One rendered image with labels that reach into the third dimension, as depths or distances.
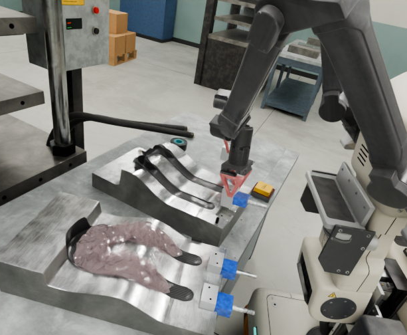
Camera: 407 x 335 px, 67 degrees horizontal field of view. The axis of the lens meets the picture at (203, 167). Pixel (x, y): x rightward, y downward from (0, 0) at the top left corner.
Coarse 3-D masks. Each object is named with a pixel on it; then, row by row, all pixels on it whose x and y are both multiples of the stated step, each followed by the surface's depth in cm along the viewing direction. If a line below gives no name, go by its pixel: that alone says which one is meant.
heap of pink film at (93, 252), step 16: (128, 224) 82; (144, 224) 80; (80, 240) 77; (96, 240) 77; (112, 240) 79; (128, 240) 80; (144, 240) 79; (160, 240) 80; (80, 256) 75; (96, 256) 73; (112, 256) 74; (128, 256) 72; (176, 256) 82; (96, 272) 71; (112, 272) 70; (128, 272) 69; (144, 272) 71; (160, 288) 72
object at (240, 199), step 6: (228, 186) 93; (222, 192) 91; (240, 192) 93; (222, 198) 92; (228, 198) 91; (234, 198) 90; (240, 198) 89; (246, 198) 90; (222, 204) 92; (228, 204) 91; (234, 204) 91; (240, 204) 90; (246, 204) 90; (252, 204) 90; (258, 204) 89
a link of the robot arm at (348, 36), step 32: (288, 0) 39; (320, 0) 37; (352, 0) 37; (288, 32) 43; (320, 32) 41; (352, 32) 39; (352, 64) 43; (384, 64) 44; (352, 96) 48; (384, 96) 46; (384, 128) 49; (384, 160) 54; (384, 192) 57
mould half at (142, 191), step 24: (168, 144) 118; (120, 168) 112; (168, 168) 107; (192, 168) 114; (120, 192) 104; (144, 192) 99; (168, 192) 100; (192, 192) 103; (216, 192) 105; (168, 216) 98; (192, 216) 93; (216, 216) 94; (216, 240) 93
